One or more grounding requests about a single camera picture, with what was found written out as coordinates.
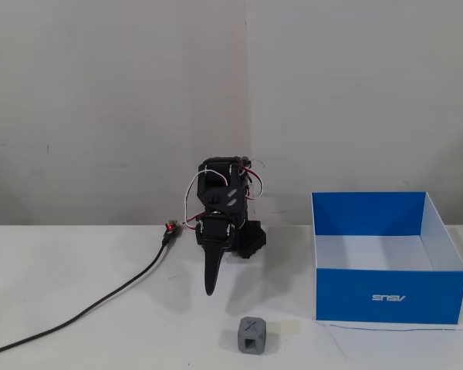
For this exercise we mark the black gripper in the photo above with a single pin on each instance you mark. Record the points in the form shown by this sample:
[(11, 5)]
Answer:
[(215, 231)]

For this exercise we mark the gray cube block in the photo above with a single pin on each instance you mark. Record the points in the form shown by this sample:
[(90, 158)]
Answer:
[(251, 336)]

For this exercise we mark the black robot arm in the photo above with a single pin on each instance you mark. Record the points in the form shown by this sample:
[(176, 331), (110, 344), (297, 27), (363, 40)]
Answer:
[(216, 196)]

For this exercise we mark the blue white cardboard box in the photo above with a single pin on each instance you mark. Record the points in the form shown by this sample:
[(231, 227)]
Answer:
[(389, 297)]

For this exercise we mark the small controller board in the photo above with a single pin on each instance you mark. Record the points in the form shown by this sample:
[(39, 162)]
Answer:
[(170, 230)]

